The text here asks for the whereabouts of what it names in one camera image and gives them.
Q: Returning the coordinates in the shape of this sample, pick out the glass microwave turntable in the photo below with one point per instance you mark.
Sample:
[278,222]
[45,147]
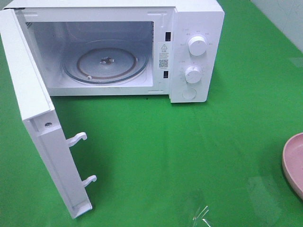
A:
[105,62]

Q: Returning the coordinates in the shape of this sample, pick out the white microwave oven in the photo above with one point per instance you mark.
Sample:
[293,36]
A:
[51,26]

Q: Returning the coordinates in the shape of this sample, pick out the clear tape patch on table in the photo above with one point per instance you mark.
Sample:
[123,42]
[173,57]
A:
[265,199]

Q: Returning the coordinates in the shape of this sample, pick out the white microwave knob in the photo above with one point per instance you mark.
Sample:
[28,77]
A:
[193,75]
[197,45]

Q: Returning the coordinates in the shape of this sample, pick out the white warning label sticker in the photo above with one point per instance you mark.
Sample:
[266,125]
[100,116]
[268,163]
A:
[163,54]

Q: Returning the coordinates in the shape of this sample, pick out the round white door button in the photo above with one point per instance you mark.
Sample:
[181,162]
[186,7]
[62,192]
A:
[189,94]

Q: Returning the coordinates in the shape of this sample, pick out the pink round plate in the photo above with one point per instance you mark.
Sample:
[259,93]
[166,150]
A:
[292,163]

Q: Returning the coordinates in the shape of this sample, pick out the white microwave door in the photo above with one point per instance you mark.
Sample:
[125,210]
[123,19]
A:
[40,119]

